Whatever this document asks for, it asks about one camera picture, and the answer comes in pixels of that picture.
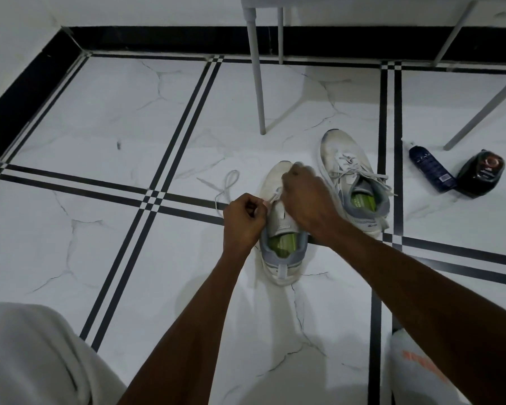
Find person's right hand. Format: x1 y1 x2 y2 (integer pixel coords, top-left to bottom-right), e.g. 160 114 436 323
280 162 343 246

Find person's left hand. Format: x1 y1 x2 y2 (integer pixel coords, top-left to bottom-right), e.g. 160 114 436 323
222 192 270 261

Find white shoelace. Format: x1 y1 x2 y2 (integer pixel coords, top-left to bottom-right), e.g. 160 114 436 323
328 151 397 198
196 169 284 218

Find white sneaker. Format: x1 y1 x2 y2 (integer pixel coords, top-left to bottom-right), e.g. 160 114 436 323
259 160 309 286
319 129 393 239

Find person's left forearm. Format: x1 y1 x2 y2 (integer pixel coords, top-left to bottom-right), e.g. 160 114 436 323
118 253 262 405

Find person's right forearm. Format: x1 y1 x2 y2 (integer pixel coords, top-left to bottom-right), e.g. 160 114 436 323
324 223 506 405

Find grey metal shelf rack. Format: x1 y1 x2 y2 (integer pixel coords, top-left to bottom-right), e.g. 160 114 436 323
240 0 506 151

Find black shoe polish container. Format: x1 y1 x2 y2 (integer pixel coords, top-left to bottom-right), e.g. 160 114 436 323
455 149 506 199

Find dark blue spray bottle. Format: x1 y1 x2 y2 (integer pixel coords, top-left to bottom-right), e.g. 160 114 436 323
406 141 457 194

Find white sock with orange print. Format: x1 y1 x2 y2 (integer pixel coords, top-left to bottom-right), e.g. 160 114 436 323
390 328 469 405

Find white shorts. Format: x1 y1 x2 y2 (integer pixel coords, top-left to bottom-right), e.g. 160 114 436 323
0 302 127 405

